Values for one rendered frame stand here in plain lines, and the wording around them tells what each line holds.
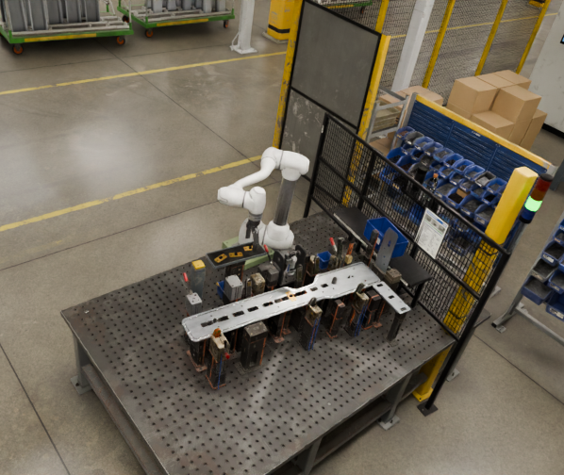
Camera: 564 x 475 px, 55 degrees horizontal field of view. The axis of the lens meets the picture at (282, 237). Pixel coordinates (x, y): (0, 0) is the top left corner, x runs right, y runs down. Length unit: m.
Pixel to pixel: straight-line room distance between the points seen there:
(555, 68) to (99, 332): 7.97
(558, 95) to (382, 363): 6.85
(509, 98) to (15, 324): 6.09
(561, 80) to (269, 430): 7.73
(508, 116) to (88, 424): 6.01
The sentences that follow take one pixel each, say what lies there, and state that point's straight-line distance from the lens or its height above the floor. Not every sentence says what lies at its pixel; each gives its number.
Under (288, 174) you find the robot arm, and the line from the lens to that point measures 3.73.
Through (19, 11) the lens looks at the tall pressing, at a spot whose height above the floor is 0.57.
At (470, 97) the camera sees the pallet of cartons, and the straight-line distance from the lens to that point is 7.46.
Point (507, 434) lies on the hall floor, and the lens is 4.63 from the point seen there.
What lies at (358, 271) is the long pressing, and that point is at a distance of 3.77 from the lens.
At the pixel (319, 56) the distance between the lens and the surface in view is 5.80.
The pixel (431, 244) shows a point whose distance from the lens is 3.84.
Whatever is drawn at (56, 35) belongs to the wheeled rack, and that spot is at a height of 0.27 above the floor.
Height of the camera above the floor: 3.37
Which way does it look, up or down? 37 degrees down
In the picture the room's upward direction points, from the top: 11 degrees clockwise
